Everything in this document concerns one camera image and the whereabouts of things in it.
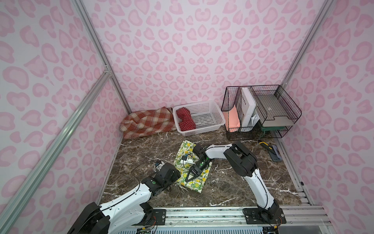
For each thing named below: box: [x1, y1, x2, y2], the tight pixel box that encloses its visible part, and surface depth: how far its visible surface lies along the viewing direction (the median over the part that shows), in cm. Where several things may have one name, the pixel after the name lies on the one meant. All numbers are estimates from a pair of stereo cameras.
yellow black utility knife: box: [258, 141, 283, 163], surface depth 96 cm
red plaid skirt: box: [119, 106, 177, 139], surface depth 113 cm
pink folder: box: [223, 104, 242, 133], surface depth 105 cm
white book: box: [240, 87, 257, 128], surface depth 97 cm
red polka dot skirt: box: [176, 106, 197, 132], surface depth 106 cm
